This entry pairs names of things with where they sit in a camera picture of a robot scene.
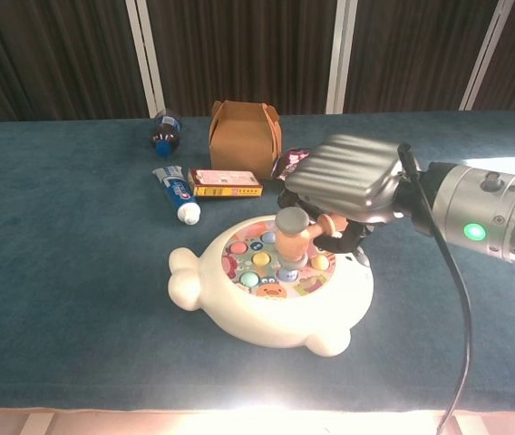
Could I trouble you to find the blue white toothpaste tube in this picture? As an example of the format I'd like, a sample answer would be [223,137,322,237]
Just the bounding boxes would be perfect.
[151,165,202,226]

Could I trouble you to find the dark brown curtain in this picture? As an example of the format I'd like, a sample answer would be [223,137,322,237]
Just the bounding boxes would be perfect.
[0,0,515,137]

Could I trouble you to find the white seal whack-a-mole toy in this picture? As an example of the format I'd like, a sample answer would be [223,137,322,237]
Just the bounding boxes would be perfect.
[168,214,375,358]

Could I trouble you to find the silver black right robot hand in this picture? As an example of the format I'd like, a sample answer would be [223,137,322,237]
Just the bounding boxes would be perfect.
[277,133,411,255]

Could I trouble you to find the teal tablecloth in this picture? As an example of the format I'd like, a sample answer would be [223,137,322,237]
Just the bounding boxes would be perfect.
[0,111,515,413]

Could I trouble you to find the dark brown snack bag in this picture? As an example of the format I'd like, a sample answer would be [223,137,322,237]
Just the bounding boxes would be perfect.
[271,147,316,181]

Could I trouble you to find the black cable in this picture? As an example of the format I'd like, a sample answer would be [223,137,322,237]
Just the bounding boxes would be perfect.
[396,142,474,435]

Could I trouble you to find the cola bottle blue cap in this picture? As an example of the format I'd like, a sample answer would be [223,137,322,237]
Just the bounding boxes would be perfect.
[150,108,182,158]

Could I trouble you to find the peach grey toy hammer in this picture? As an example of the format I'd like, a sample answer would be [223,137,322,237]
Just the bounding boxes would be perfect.
[275,207,347,269]

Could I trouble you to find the yellow red flat box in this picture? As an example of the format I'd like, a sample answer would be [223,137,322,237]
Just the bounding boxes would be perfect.
[187,168,265,199]

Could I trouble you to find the brown kraft paper box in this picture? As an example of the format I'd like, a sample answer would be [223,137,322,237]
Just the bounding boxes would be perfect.
[209,100,284,181]

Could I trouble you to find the white frame post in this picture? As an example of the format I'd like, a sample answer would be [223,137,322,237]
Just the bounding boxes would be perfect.
[459,0,515,112]
[325,0,359,115]
[124,0,166,120]

